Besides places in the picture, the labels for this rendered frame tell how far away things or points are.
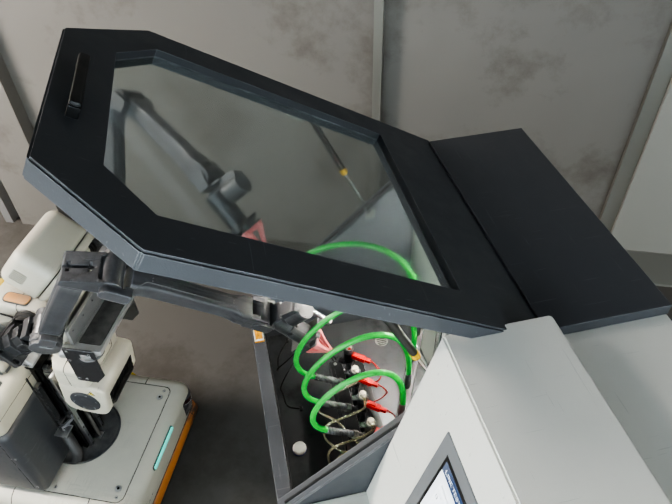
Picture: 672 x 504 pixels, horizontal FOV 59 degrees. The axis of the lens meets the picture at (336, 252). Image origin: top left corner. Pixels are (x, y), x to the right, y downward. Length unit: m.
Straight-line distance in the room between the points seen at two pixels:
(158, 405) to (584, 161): 2.27
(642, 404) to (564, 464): 0.27
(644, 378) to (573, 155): 1.97
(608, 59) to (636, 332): 1.75
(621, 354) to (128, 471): 1.86
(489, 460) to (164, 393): 1.86
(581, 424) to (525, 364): 0.13
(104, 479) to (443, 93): 2.18
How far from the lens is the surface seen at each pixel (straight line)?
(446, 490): 1.17
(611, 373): 1.26
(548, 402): 1.08
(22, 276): 1.77
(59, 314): 1.55
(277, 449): 1.68
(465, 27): 2.77
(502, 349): 1.13
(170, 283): 1.40
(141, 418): 2.64
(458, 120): 2.97
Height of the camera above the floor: 2.42
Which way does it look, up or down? 43 degrees down
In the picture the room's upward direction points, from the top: 2 degrees counter-clockwise
